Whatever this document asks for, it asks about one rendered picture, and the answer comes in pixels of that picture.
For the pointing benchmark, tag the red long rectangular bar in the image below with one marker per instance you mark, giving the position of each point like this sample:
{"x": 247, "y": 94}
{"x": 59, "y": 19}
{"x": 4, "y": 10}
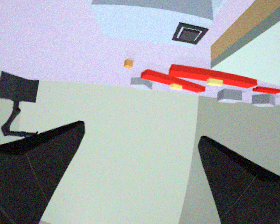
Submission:
{"x": 211, "y": 77}
{"x": 174, "y": 82}

